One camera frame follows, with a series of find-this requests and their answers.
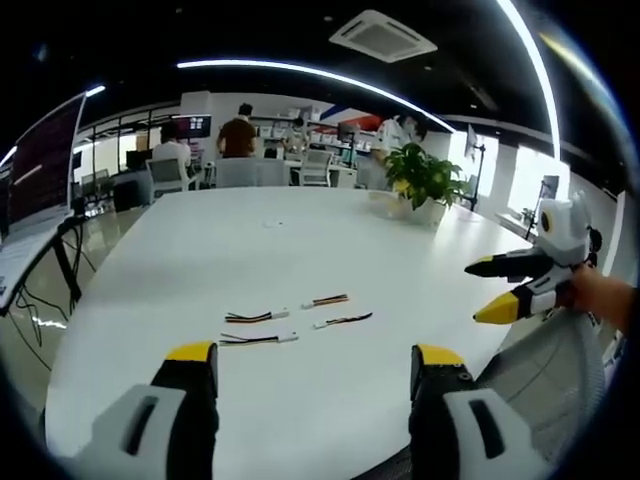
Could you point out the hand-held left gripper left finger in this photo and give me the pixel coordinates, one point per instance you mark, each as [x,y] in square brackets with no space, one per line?
[150,430]

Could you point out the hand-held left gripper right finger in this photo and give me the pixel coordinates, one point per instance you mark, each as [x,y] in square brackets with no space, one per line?
[450,430]

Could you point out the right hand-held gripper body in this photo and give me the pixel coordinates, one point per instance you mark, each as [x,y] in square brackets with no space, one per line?
[565,235]

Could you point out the person's right hand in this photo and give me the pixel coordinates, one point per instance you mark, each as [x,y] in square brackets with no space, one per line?
[607,300]

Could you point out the grey mesh chair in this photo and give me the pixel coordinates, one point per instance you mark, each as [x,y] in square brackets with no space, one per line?
[545,380]

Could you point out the green potted plant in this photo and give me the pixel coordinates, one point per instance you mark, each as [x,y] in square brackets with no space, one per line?
[420,175]

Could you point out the ceiling light strip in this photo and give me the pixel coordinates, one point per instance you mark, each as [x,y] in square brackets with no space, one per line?
[540,70]
[310,75]

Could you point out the side desk with black legs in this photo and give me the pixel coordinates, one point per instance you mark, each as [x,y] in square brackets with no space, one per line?
[30,250]

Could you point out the grey office chair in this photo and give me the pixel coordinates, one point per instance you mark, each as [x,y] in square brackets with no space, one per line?
[167,175]
[316,167]
[250,172]

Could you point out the ceiling air conditioner vent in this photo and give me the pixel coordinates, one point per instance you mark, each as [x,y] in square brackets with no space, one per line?
[382,35]

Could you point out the large dark monitor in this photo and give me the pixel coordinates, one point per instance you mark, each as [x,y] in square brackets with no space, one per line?
[42,160]

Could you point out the wall screen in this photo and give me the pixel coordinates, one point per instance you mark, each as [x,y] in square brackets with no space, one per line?
[192,126]

